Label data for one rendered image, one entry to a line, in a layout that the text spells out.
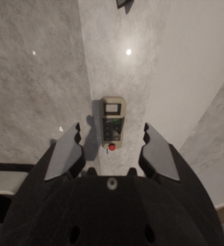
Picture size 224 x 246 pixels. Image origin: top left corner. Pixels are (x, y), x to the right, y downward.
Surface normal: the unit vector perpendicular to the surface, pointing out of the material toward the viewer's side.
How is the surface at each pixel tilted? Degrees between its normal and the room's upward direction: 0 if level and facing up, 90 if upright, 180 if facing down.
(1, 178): 90
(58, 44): 0
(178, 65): 5
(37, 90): 0
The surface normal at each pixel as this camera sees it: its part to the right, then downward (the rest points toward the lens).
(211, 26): 0.17, 0.48
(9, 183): 0.04, -0.87
